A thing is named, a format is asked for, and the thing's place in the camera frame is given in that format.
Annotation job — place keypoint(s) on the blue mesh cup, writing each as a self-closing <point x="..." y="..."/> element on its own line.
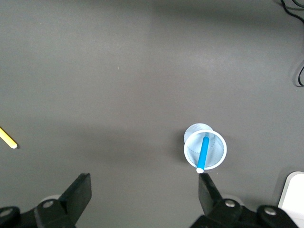
<point x="213" y="152"/>

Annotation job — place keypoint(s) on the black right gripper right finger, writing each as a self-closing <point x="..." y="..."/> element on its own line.
<point x="209" y="197"/>

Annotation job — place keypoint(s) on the white lamp stand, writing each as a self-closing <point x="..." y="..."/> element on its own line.
<point x="294" y="190"/>

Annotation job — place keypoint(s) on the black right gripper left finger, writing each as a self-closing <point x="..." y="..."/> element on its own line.
<point x="76" y="197"/>

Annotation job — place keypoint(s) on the yellow marker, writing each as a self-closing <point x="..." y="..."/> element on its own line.
<point x="7" y="139"/>

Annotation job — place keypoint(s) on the blue marker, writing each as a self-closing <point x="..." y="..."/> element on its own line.
<point x="203" y="154"/>

